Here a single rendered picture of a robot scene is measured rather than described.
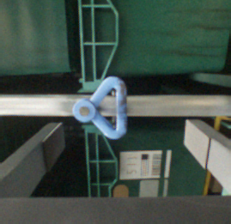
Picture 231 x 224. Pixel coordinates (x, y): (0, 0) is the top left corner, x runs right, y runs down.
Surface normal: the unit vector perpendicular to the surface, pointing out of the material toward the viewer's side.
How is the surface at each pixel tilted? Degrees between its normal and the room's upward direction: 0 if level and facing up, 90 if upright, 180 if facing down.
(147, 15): 94
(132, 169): 94
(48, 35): 92
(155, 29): 94
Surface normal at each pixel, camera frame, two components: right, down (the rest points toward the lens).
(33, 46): 0.03, 0.27
